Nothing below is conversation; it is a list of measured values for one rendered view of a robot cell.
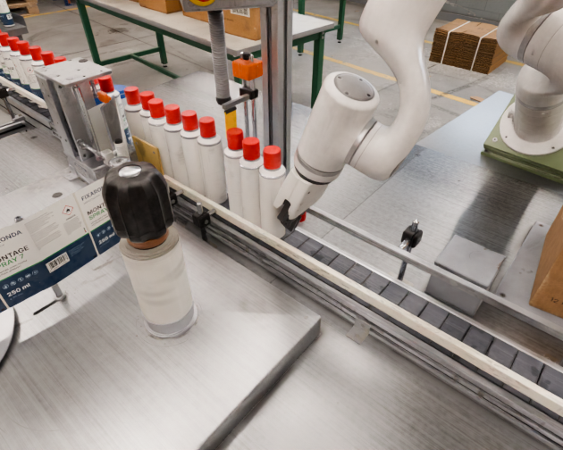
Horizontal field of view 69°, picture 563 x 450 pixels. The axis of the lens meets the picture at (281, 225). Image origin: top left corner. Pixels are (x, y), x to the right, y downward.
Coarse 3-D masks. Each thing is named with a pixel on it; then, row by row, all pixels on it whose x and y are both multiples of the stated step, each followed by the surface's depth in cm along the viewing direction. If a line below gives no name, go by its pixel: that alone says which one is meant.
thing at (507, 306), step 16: (336, 224) 78; (368, 240) 75; (400, 256) 71; (416, 256) 70; (432, 272) 69; (448, 272) 68; (464, 288) 66; (480, 288) 65; (496, 304) 63; (512, 304) 62; (528, 320) 61; (544, 320) 60; (560, 336) 59
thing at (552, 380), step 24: (216, 216) 92; (288, 240) 86; (312, 240) 86; (336, 264) 80; (360, 264) 80; (336, 288) 76; (384, 288) 76; (384, 312) 71; (432, 312) 71; (456, 336) 68; (480, 336) 68; (456, 360) 64; (504, 360) 64; (528, 360) 64; (504, 384) 61; (552, 384) 61
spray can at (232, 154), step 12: (228, 132) 79; (240, 132) 79; (228, 144) 81; (240, 144) 80; (228, 156) 81; (240, 156) 81; (228, 168) 83; (228, 180) 85; (228, 192) 88; (240, 192) 86; (240, 204) 88; (240, 216) 90
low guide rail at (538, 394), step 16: (192, 192) 93; (208, 208) 91; (224, 208) 88; (240, 224) 86; (272, 240) 81; (304, 256) 77; (320, 272) 76; (336, 272) 74; (352, 288) 72; (384, 304) 68; (400, 320) 68; (416, 320) 66; (432, 336) 65; (448, 336) 64; (464, 352) 62; (480, 368) 61; (496, 368) 59; (512, 384) 59; (528, 384) 58; (544, 400) 56; (560, 400) 56
